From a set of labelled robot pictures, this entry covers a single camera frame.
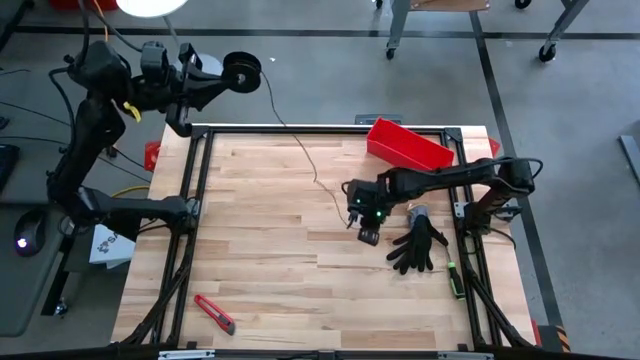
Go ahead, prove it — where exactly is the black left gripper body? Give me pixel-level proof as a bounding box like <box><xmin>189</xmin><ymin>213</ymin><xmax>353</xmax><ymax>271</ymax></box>
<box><xmin>133</xmin><ymin>78</ymin><xmax>201</xmax><ymax>114</ymax></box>

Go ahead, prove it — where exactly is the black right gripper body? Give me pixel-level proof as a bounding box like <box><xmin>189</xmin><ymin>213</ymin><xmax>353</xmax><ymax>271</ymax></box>
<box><xmin>351</xmin><ymin>202</ymin><xmax>387</xmax><ymax>231</ymax></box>

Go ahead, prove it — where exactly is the black plastic cord spool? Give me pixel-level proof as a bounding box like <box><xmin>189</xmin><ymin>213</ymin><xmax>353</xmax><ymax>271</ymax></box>
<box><xmin>221</xmin><ymin>50</ymin><xmax>263</xmax><ymax>95</ymax></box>

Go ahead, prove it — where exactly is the thin dark cord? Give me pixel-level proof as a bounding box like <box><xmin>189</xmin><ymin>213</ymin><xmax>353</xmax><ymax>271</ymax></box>
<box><xmin>258</xmin><ymin>69</ymin><xmax>361</xmax><ymax>231</ymax></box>

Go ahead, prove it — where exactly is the black work glove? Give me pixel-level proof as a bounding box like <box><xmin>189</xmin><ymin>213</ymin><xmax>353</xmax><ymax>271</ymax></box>
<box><xmin>385</xmin><ymin>202</ymin><xmax>450</xmax><ymax>276</ymax></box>

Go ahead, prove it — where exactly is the red plastic bin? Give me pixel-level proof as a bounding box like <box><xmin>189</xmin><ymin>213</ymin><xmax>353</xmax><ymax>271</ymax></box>
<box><xmin>366</xmin><ymin>116</ymin><xmax>456</xmax><ymax>173</ymax></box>

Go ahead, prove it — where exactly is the white round floor lamp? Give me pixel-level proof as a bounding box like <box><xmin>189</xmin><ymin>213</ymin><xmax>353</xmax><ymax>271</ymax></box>
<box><xmin>115</xmin><ymin>0</ymin><xmax>225</xmax><ymax>79</ymax></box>

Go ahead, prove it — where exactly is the black computer box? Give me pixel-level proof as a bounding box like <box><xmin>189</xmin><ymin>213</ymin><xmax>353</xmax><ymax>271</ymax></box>
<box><xmin>354</xmin><ymin>113</ymin><xmax>404</xmax><ymax>126</ymax></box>

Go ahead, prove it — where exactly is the red floor object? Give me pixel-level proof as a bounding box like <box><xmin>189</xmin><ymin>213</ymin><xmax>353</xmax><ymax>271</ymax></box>
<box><xmin>48</xmin><ymin>0</ymin><xmax>120</xmax><ymax>11</ymax></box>

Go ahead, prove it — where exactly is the white printed box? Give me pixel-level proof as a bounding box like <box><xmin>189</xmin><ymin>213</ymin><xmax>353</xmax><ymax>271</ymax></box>
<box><xmin>88</xmin><ymin>222</ymin><xmax>137</xmax><ymax>270</ymax></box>

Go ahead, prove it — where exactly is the red utility knife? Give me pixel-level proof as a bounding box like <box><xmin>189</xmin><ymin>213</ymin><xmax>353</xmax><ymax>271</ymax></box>
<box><xmin>193</xmin><ymin>293</ymin><xmax>237</xmax><ymax>337</ymax></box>

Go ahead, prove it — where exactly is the grey cart with wooden shelf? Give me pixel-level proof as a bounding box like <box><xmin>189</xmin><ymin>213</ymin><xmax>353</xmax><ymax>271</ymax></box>
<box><xmin>373</xmin><ymin>0</ymin><xmax>533</xmax><ymax>62</ymax></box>

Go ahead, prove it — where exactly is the black computer mouse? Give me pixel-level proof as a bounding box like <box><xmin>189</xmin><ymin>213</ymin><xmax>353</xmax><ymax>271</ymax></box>
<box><xmin>12</xmin><ymin>209</ymin><xmax>48</xmax><ymax>259</ymax></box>

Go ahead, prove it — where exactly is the grey desk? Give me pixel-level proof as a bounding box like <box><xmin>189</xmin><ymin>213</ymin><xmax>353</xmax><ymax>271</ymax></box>
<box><xmin>0</xmin><ymin>72</ymin><xmax>107</xmax><ymax>337</ymax></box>

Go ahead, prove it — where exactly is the grey floor bar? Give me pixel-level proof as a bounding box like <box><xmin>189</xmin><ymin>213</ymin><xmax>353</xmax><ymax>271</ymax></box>
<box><xmin>617</xmin><ymin>133</ymin><xmax>640</xmax><ymax>189</ymax></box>

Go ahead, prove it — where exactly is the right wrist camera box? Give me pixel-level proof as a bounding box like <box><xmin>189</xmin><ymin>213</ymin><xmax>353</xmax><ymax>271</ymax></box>
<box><xmin>356</xmin><ymin>226</ymin><xmax>382</xmax><ymax>248</ymax></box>

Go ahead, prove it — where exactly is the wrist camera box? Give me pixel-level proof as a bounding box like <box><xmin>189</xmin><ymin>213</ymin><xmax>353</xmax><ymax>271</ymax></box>
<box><xmin>356</xmin><ymin>226</ymin><xmax>382</xmax><ymax>248</ymax></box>
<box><xmin>139</xmin><ymin>42</ymin><xmax>171</xmax><ymax>86</ymax></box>

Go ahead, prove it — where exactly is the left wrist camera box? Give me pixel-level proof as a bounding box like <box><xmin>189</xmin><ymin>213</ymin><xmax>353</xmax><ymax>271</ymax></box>
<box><xmin>139</xmin><ymin>42</ymin><xmax>171</xmax><ymax>86</ymax></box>

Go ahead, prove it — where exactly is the yellow arm strap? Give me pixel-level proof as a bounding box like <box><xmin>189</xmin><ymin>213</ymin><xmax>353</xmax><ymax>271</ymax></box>
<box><xmin>122</xmin><ymin>101</ymin><xmax>143</xmax><ymax>124</ymax></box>

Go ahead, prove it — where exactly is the black aluminium table frame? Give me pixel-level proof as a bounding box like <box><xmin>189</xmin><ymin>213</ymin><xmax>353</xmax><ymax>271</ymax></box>
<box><xmin>0</xmin><ymin>123</ymin><xmax>640</xmax><ymax>360</ymax></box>

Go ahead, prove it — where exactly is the yellow cable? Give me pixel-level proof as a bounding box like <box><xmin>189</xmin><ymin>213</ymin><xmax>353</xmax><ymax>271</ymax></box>
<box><xmin>94</xmin><ymin>0</ymin><xmax>151</xmax><ymax>199</ymax></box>

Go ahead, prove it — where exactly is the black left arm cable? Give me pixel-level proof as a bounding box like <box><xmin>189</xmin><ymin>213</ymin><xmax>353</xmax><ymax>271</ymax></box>
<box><xmin>47</xmin><ymin>0</ymin><xmax>146</xmax><ymax>154</ymax></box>

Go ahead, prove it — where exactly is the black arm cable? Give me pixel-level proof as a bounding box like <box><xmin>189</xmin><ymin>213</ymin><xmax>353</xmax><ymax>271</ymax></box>
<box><xmin>47</xmin><ymin>0</ymin><xmax>146</xmax><ymax>154</ymax></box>
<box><xmin>492</xmin><ymin>156</ymin><xmax>545</xmax><ymax>194</ymax></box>

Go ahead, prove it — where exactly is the green-handled screwdriver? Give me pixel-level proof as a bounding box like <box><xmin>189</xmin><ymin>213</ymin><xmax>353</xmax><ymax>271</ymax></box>
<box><xmin>445</xmin><ymin>247</ymin><xmax>467</xmax><ymax>302</ymax></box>

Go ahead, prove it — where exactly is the thin black desk cable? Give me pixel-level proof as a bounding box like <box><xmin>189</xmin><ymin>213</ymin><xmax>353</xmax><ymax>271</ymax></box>
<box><xmin>0</xmin><ymin>101</ymin><xmax>151</xmax><ymax>174</ymax></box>
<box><xmin>0</xmin><ymin>135</ymin><xmax>154</xmax><ymax>184</ymax></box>

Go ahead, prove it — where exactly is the black base cable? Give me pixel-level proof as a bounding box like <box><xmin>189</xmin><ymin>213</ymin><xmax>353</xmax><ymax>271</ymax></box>
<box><xmin>488</xmin><ymin>226</ymin><xmax>518</xmax><ymax>250</ymax></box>

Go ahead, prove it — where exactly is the silver frame bracket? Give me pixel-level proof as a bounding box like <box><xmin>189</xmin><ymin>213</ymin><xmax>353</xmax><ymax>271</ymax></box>
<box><xmin>158</xmin><ymin>349</ymin><xmax>217</xmax><ymax>360</ymax></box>
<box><xmin>437</xmin><ymin>351</ymin><xmax>495</xmax><ymax>360</ymax></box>

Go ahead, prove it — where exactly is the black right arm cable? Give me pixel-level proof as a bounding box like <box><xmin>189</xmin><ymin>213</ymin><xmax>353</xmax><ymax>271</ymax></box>
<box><xmin>492</xmin><ymin>156</ymin><xmax>545</xmax><ymax>194</ymax></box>

